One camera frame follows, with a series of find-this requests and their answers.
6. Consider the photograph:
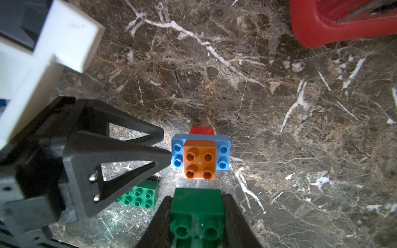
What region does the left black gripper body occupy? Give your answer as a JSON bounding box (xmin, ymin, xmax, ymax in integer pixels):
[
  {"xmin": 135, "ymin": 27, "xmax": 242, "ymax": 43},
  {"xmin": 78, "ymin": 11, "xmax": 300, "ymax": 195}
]
[{"xmin": 1, "ymin": 97, "xmax": 87, "ymax": 247}]

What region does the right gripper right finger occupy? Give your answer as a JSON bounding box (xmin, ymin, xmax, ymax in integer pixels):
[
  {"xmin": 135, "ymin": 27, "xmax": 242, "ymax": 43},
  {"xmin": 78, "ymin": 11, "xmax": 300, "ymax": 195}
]
[{"xmin": 222, "ymin": 193, "xmax": 262, "ymax": 248}]

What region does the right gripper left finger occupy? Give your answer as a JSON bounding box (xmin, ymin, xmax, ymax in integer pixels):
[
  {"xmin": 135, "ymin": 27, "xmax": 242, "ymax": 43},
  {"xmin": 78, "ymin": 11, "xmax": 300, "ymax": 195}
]
[{"xmin": 135, "ymin": 196, "xmax": 173, "ymax": 248}]

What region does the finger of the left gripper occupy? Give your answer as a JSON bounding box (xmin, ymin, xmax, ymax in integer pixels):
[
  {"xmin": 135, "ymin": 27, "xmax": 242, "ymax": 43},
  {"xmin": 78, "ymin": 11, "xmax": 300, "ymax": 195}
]
[
  {"xmin": 63, "ymin": 131, "xmax": 171, "ymax": 218},
  {"xmin": 85, "ymin": 100, "xmax": 164, "ymax": 146}
]

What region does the green 2x2 lego brick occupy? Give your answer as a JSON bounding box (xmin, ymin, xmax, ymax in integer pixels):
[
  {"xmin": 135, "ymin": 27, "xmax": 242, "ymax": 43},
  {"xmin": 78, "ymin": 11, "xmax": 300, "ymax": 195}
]
[{"xmin": 170, "ymin": 188, "xmax": 225, "ymax": 248}]

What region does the green 2x4 lego brick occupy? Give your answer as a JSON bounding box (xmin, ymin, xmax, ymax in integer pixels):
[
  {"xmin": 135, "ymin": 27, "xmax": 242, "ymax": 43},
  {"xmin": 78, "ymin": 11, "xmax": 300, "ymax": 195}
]
[{"xmin": 115, "ymin": 180, "xmax": 159, "ymax": 209}]

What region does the orange 2x2 lego brick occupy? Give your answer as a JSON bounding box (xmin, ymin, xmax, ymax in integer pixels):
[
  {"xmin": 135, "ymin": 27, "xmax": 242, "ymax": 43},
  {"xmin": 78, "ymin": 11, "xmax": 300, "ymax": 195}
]
[{"xmin": 183, "ymin": 139, "xmax": 217, "ymax": 180}]

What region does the light blue 2x4 lego brick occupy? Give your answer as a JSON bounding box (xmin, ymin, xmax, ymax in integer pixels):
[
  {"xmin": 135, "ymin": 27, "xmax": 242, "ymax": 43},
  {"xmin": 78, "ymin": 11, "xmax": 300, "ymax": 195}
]
[{"xmin": 171, "ymin": 134, "xmax": 231, "ymax": 171}]

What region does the red 2x2 lego brick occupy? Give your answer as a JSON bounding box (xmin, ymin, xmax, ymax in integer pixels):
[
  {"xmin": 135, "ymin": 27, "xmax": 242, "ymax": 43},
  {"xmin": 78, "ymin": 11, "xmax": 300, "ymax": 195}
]
[{"xmin": 189, "ymin": 127, "xmax": 215, "ymax": 135}]

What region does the red polka dot toaster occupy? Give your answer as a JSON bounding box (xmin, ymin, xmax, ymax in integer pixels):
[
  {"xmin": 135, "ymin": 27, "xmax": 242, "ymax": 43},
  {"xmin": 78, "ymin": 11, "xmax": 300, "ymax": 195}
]
[{"xmin": 289, "ymin": 0, "xmax": 397, "ymax": 48}]

